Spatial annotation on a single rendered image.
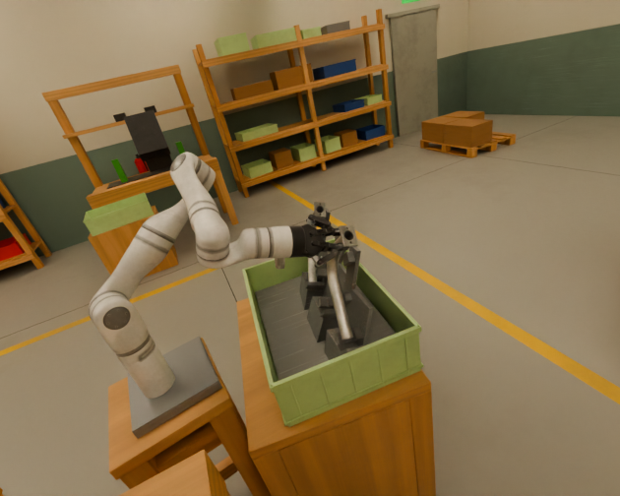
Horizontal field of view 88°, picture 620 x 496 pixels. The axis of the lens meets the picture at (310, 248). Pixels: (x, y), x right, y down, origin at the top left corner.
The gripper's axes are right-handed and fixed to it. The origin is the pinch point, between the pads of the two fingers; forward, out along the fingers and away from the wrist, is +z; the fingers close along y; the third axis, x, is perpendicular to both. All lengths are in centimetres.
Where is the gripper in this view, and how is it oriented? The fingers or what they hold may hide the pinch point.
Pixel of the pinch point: (341, 239)
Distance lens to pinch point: 81.3
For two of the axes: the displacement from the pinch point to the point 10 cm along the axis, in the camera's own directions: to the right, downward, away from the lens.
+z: 9.4, -0.5, 3.4
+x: -3.0, 3.7, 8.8
